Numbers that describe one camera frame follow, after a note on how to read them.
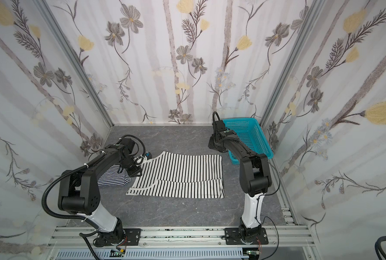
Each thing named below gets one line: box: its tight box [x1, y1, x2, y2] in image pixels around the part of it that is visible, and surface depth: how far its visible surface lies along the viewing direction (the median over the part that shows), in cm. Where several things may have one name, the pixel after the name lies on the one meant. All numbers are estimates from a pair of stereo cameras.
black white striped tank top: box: [125, 151, 225, 199], surface depth 93 cm
